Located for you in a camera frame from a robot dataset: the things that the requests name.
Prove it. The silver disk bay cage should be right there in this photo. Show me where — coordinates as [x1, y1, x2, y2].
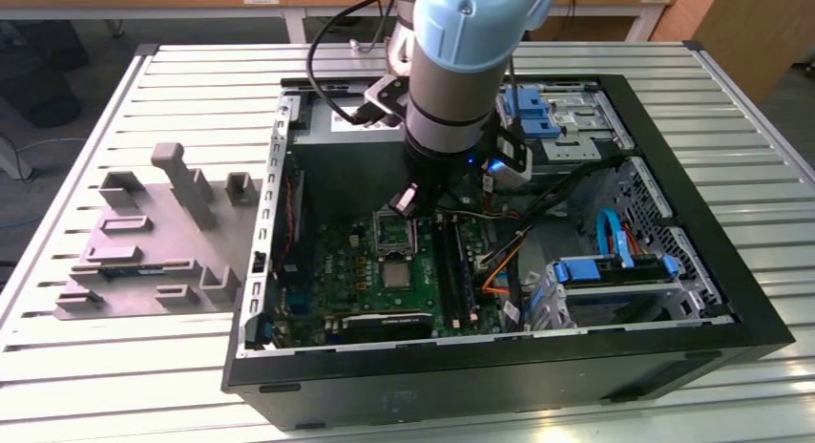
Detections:
[502, 86, 638, 192]

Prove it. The silver perforated disk cage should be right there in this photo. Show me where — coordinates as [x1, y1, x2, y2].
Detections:
[524, 270, 731, 330]

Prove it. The black sleeved wire bundle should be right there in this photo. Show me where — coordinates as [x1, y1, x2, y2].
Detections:
[476, 157, 626, 270]

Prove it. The grey power supply unit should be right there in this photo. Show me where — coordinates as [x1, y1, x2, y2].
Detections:
[295, 95, 415, 210]

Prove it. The black camera cable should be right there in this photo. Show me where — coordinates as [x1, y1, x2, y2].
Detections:
[304, 0, 387, 127]

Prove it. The brown wooden cabinet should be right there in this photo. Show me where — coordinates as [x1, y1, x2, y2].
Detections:
[652, 0, 815, 105]

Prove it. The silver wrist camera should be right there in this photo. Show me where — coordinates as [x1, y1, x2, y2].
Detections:
[484, 126, 535, 186]

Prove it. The black RAM slot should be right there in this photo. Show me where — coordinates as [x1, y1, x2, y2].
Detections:
[450, 213, 484, 323]
[432, 213, 466, 329]

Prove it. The blue plastic card latch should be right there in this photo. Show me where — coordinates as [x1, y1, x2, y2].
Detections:
[244, 316, 280, 351]

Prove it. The CPU socket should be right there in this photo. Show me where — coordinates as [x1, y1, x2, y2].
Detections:
[376, 260, 419, 296]

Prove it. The black PC case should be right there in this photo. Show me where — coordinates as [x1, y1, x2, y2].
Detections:
[219, 73, 798, 432]

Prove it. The green motherboard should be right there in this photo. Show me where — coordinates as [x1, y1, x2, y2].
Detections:
[270, 208, 508, 345]

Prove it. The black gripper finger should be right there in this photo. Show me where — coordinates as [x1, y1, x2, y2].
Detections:
[391, 181, 424, 222]

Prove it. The grey parts rack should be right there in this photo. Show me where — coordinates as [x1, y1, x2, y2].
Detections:
[54, 141, 267, 323]

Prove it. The RAM stick blue label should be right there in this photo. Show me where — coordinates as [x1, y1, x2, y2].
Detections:
[68, 258, 194, 281]

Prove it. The metal socket cover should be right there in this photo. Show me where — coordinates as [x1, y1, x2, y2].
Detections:
[372, 206, 422, 263]

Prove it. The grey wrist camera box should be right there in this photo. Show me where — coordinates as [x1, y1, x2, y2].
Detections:
[363, 76, 410, 125]

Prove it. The light blue flat wire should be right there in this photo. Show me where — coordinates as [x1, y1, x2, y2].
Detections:
[595, 207, 638, 271]

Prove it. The blue plastic disk carrier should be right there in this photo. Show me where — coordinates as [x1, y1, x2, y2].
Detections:
[507, 86, 567, 140]

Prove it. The hard disk in blue carrier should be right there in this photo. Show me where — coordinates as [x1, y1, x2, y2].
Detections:
[550, 253, 680, 287]

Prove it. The black graphics card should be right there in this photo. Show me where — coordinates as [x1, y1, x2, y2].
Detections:
[323, 310, 436, 345]

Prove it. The white stand leg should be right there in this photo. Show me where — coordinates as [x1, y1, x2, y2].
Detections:
[0, 131, 38, 181]

